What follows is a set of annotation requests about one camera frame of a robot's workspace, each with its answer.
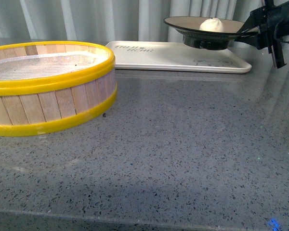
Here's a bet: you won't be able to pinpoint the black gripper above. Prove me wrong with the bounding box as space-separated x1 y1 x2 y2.
235 0 289 68

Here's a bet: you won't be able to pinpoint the white mesh steamer liner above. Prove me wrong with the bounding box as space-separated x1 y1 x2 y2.
0 50 109 81

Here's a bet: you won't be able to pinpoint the white steamed bun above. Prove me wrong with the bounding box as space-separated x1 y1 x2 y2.
199 18 224 33

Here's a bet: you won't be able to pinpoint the grey curtain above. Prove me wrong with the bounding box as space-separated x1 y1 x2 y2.
0 0 264 45

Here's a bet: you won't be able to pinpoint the wooden steamer with yellow rims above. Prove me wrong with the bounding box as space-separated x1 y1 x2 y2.
0 41 118 137

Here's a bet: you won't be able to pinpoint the white bear tray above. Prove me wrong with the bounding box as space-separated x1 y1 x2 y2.
106 41 252 74

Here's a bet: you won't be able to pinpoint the black beige plate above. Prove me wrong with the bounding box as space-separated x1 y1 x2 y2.
164 16 258 51

